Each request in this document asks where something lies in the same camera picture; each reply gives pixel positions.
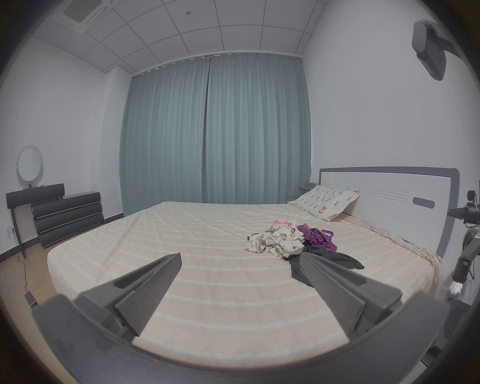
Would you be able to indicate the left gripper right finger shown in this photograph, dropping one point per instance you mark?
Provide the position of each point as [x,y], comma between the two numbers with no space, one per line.
[337,292]

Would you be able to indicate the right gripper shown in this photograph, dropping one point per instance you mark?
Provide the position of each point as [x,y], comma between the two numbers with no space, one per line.
[473,215]

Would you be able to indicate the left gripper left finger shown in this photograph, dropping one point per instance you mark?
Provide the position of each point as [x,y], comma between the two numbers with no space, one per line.
[146,292]

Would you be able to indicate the black shorts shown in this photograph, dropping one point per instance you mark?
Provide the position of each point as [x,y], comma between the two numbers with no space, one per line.
[337,260]

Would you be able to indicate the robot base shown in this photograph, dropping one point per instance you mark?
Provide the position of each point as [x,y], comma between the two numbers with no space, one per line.
[455,318]

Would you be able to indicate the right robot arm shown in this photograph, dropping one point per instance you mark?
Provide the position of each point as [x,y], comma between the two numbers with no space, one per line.
[467,258]

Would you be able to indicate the bed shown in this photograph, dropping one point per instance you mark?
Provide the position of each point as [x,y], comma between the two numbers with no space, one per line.
[210,240]

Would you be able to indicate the purple garment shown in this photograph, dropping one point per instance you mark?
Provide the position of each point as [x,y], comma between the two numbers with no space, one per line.
[315,237]

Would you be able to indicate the white printed garment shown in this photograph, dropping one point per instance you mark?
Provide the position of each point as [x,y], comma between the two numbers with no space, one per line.
[277,242]

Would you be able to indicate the pink garment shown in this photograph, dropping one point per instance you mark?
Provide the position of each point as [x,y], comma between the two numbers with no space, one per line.
[283,223]

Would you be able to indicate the white printed pillow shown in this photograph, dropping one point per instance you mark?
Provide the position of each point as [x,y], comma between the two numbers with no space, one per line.
[326,200]

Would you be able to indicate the grey bedside table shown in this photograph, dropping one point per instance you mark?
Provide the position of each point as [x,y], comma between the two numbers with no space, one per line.
[307,186]

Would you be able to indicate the black dressing table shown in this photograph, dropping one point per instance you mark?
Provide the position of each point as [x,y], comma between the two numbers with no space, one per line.
[33,195]

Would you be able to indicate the round white-framed mirror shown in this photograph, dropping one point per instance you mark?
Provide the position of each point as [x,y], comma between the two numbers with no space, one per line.
[29,167]

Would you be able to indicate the blue-green curtain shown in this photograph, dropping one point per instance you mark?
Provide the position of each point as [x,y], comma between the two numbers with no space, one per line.
[225,131]

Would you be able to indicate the ceiling air conditioner vent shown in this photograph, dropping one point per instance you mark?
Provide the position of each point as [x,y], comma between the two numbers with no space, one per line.
[82,11]

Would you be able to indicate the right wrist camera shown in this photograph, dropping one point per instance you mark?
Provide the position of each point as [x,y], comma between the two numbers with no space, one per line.
[471,197]

